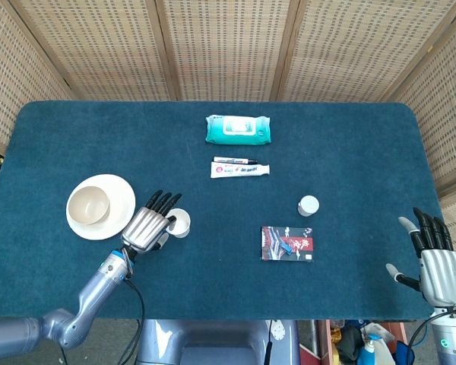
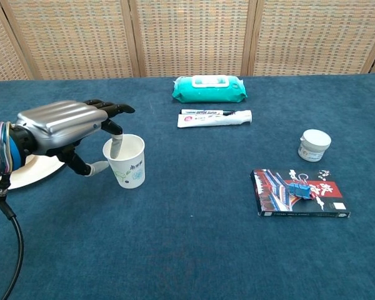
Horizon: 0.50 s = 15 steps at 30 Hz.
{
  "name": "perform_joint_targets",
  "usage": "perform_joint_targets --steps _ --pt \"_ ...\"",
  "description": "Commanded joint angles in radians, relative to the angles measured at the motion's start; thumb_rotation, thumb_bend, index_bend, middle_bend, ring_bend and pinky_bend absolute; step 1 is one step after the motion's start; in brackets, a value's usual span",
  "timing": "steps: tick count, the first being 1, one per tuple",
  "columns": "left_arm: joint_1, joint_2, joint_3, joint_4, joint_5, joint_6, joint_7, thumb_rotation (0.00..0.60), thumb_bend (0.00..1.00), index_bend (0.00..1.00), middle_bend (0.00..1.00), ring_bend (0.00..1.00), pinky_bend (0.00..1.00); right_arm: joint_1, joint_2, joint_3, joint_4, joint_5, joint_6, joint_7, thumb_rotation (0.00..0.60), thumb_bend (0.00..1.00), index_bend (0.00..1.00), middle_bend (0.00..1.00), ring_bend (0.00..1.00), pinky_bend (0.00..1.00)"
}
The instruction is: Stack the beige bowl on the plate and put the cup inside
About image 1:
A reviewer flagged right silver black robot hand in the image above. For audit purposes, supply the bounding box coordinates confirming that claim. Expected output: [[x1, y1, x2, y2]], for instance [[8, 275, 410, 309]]
[[386, 207, 456, 309]]

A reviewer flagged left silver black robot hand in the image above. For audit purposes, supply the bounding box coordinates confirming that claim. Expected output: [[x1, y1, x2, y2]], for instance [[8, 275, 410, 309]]
[[120, 189, 183, 254]]

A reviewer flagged white paper cup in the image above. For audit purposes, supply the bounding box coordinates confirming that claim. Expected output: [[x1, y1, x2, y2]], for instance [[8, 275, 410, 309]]
[[165, 208, 192, 239]]

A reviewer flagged beige bowl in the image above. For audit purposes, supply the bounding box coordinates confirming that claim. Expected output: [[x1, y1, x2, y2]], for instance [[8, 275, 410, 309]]
[[68, 184, 111, 225]]

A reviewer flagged white round plate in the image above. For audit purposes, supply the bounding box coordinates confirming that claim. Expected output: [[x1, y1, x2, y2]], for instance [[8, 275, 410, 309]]
[[65, 173, 137, 241]]

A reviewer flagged dark teal table mat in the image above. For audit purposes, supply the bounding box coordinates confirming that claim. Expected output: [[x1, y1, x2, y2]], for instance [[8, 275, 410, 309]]
[[0, 100, 442, 321]]

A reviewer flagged white toothpaste tube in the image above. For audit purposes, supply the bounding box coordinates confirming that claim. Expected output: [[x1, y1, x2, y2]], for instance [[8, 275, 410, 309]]
[[210, 161, 271, 179]]

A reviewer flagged blue white spray bottle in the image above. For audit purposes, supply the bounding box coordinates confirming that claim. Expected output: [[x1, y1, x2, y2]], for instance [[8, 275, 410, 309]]
[[356, 332, 396, 365]]

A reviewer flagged grey blue robot torso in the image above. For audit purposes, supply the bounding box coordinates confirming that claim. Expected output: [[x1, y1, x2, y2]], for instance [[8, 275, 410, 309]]
[[136, 319, 301, 365]]

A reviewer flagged teal wet wipes pack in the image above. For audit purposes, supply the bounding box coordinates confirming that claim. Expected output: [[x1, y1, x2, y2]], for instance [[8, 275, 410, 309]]
[[204, 114, 271, 145]]

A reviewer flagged red crate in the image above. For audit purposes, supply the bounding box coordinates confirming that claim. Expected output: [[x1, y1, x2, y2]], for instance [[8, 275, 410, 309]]
[[299, 319, 345, 365]]

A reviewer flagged silver metal table leg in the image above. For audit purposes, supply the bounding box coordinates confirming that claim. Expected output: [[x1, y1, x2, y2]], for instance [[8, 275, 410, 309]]
[[310, 319, 321, 358]]

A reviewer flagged dark printed card pack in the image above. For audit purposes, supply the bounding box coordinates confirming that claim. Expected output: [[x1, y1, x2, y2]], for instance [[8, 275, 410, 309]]
[[259, 225, 315, 263]]

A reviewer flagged small white jar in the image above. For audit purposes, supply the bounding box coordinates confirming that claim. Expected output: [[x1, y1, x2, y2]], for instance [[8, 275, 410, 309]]
[[297, 195, 321, 217]]

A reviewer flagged white perforated disc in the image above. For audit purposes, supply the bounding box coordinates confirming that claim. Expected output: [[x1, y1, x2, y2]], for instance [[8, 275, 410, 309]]
[[270, 319, 288, 342]]

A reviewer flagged bamboo folding screen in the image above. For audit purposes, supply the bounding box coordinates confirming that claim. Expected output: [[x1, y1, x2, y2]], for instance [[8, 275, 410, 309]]
[[0, 0, 456, 278]]

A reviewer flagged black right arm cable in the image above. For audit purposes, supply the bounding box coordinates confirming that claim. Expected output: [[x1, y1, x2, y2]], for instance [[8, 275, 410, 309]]
[[406, 307, 456, 365]]

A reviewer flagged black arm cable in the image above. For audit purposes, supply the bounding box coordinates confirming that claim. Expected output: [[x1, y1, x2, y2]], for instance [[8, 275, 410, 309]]
[[113, 277, 147, 365], [406, 307, 456, 365]]

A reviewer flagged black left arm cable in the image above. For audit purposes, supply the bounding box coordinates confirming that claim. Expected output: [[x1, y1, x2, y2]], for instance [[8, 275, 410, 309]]
[[113, 277, 147, 365]]

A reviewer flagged black torso cable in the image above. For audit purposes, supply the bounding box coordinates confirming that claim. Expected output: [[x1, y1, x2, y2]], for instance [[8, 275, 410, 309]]
[[264, 319, 274, 365]]

